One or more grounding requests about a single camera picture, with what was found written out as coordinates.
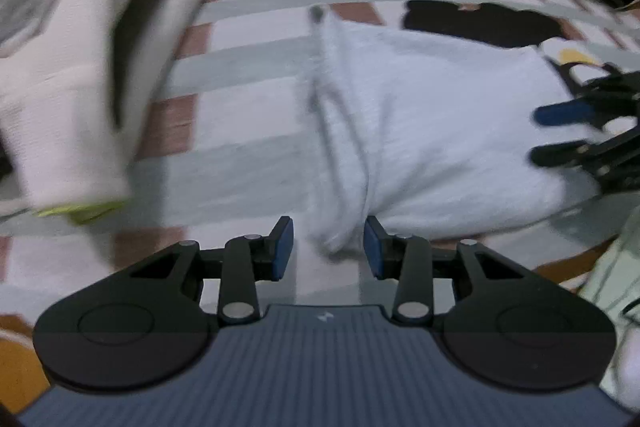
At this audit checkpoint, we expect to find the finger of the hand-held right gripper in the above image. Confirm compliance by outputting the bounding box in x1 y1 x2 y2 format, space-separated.
530 127 640 195
534 62 640 132

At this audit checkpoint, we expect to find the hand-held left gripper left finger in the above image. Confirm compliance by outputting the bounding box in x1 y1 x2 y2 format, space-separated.
130 216 296 325

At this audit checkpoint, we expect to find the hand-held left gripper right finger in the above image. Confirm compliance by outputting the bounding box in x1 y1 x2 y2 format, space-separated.
363 216 531 325

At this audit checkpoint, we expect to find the white t-shirt with paw print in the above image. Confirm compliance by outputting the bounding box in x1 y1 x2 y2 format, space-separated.
300 7 601 258

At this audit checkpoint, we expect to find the striped printed mat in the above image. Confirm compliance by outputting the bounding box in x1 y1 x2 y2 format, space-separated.
0 0 640 308

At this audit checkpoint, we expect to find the light green cloth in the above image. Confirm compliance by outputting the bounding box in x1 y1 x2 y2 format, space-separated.
577 207 640 408

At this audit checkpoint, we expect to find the yellow-green cloth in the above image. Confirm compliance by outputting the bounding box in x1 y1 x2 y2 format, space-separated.
32 199 128 228

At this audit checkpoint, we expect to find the dark folded garment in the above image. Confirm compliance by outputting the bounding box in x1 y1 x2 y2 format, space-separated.
112 0 183 130

